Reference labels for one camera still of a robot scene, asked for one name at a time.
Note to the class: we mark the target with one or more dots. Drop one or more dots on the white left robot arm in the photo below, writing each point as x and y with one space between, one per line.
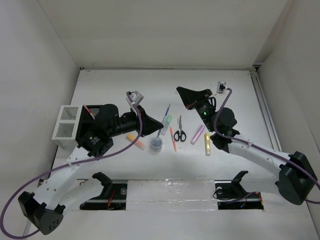
50 202

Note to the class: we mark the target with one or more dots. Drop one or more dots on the yellow highlighter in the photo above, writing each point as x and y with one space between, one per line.
207 144

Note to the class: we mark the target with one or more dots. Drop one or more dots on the black left rest bracket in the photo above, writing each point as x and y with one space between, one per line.
113 196

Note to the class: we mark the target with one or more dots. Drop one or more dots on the blue ballpoint pen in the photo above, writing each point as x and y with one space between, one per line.
163 120

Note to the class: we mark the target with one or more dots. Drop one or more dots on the green highlighter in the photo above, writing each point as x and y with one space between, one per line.
166 125

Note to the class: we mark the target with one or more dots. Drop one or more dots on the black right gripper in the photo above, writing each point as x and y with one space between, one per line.
190 96

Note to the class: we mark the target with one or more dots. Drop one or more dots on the black desk organizer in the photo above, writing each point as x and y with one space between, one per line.
86 134

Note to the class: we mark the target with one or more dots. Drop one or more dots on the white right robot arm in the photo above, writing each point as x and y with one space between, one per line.
295 175

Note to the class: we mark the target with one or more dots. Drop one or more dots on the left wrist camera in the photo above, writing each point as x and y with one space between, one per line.
134 98

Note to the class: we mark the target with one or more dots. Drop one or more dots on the orange marker pen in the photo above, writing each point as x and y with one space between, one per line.
173 139

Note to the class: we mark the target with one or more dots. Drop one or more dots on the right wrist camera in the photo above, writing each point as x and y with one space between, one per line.
221 87

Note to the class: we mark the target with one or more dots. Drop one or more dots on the black handled scissors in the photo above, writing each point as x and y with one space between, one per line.
180 135

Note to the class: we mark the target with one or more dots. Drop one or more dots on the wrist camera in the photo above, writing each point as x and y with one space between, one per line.
134 98
221 87

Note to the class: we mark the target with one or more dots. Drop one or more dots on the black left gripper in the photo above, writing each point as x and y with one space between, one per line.
149 125

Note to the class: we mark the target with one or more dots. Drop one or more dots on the pink red marker pen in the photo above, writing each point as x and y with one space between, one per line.
89 111

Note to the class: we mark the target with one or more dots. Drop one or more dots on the white desk organizer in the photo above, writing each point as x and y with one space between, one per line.
66 127

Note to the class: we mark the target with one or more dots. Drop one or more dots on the orange highlighter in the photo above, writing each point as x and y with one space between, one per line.
130 137

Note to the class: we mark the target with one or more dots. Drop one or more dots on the purple highlighter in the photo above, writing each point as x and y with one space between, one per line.
197 134

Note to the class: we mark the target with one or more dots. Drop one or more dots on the jar of rubber bands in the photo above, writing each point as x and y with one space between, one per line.
156 145

